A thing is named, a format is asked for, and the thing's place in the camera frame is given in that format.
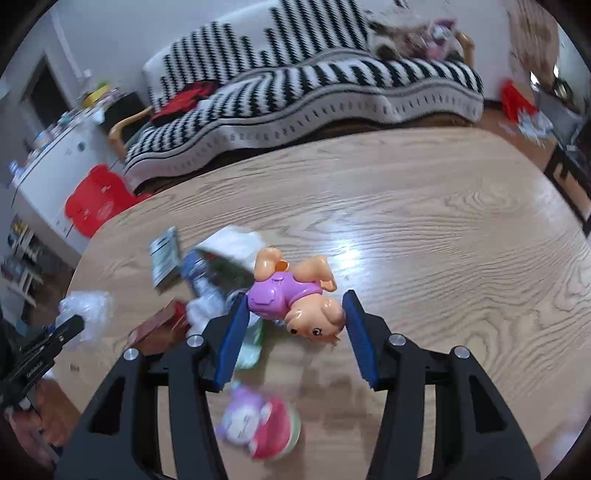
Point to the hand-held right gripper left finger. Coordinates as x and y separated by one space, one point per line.
231 344

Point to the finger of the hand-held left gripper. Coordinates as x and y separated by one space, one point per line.
57 334

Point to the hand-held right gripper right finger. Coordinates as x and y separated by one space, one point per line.
362 344

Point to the light green packet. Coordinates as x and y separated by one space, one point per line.
249 348

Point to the clear plastic bag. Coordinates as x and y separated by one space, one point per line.
87 309

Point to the white plastic wrapper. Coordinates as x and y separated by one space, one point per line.
201 311

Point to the dark printed packet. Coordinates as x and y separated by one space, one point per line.
224 274

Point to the toy puppy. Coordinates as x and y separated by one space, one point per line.
277 290

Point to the red-brown small box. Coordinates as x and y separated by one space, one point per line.
157 323

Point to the blue wrapper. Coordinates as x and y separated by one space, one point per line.
193 267

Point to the round purple and red toy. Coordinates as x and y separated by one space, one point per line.
272 429

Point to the white tissue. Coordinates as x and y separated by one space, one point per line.
231 242

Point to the green and white printed packet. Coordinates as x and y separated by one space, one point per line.
164 258

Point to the person's left hand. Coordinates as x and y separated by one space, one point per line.
27 436

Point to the red pig-shaped plastic chair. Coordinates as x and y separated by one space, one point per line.
97 198

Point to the white cabinet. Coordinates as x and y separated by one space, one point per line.
60 152

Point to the assorted small bottles and jars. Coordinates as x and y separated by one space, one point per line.
46 136

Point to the black cabinet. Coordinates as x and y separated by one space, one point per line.
122 110

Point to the yellow box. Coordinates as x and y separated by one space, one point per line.
96 94

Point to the red and black cloth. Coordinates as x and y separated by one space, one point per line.
184 101

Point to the black white striped sofa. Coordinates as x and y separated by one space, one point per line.
323 78

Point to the scattered white papers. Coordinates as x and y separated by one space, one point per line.
533 127

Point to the red bag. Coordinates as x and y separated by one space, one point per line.
517 99

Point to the beige knitted plush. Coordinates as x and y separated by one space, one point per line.
397 32

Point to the pink cartoon cushion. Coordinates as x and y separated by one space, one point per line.
441 34

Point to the patterned beige curtain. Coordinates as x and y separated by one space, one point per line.
535 37

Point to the wooden frame sofa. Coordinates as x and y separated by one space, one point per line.
121 129

